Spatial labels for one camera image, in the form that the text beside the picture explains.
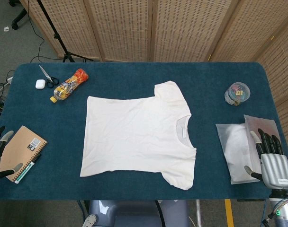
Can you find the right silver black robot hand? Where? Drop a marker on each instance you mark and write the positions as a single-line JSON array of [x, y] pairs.
[[275, 168]]

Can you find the white t-shirt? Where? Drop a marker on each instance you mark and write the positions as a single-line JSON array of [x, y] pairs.
[[134, 132]]

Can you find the white green marker pen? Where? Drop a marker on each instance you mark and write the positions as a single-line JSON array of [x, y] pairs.
[[28, 168]]

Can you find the kraft spiral notebook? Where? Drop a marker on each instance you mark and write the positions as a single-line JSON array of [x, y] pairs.
[[23, 146]]

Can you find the clear jar of binder clips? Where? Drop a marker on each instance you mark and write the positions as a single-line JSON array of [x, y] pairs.
[[237, 93]]

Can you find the white power strip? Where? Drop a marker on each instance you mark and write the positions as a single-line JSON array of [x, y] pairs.
[[9, 80]]

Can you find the white metal table leg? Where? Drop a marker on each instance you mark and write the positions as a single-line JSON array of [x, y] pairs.
[[198, 212]]

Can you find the white earbuds case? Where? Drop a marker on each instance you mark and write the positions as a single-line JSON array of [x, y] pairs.
[[40, 84]]

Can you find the orange yellow plastic bottle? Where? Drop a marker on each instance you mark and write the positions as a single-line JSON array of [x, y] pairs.
[[70, 84]]

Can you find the black tripod stand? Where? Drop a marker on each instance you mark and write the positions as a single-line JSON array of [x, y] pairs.
[[56, 35]]

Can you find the black office chair base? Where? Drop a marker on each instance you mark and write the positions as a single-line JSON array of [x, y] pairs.
[[16, 23]]

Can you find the grey-blue robot torso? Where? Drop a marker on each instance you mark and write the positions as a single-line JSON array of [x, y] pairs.
[[134, 212]]

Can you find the blue carpet table cover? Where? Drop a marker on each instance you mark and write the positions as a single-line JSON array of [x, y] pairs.
[[144, 75]]

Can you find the wicker folding screen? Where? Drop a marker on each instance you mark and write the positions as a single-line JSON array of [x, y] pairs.
[[125, 28]]

